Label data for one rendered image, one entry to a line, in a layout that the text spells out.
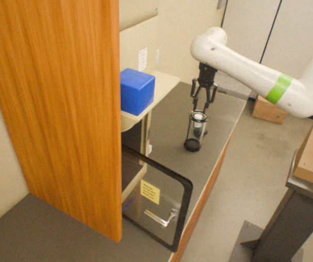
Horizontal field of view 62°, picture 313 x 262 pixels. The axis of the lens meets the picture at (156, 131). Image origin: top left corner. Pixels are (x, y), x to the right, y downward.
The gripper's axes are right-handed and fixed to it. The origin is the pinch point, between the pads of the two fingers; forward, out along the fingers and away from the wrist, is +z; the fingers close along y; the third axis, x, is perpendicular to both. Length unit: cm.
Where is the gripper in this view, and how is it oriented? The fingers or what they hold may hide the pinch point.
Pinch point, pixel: (200, 106)
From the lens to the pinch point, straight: 139.6
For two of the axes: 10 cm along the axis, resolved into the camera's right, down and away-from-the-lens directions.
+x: -4.7, 5.1, -7.2
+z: -0.7, 7.9, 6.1
